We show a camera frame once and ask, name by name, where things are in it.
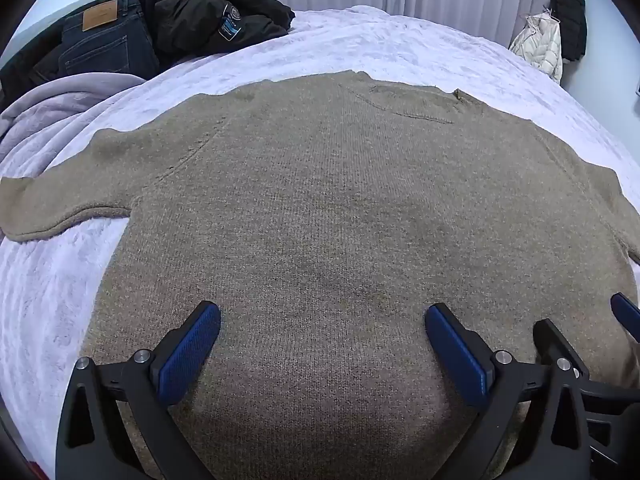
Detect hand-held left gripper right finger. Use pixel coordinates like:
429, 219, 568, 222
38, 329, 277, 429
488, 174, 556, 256
424, 303, 596, 480

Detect cream puffer jacket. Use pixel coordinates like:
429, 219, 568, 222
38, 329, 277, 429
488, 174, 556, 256
509, 12, 564, 86

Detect black puffer jacket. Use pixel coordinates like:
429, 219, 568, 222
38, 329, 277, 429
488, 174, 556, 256
547, 0, 588, 63

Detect dark blue jeans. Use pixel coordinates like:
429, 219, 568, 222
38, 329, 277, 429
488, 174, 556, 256
59, 0, 161, 81

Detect olive brown knit sweater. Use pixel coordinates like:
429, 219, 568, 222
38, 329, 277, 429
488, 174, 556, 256
0, 70, 640, 480

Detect grey fleece blanket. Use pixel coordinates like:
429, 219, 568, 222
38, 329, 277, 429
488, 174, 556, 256
0, 72, 151, 161

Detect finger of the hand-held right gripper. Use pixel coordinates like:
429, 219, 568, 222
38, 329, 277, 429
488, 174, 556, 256
532, 319, 591, 386
610, 292, 640, 343

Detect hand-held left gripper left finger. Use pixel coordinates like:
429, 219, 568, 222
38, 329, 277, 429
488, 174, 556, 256
56, 300, 222, 480

